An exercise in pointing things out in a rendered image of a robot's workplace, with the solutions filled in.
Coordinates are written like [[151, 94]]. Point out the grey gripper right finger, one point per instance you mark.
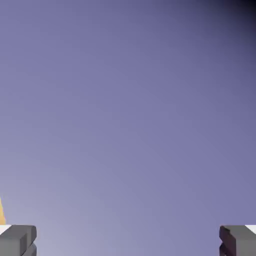
[[240, 240]]

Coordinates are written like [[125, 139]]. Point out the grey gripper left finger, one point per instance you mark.
[[14, 240]]

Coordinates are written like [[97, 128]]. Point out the large orange box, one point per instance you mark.
[[1, 214]]

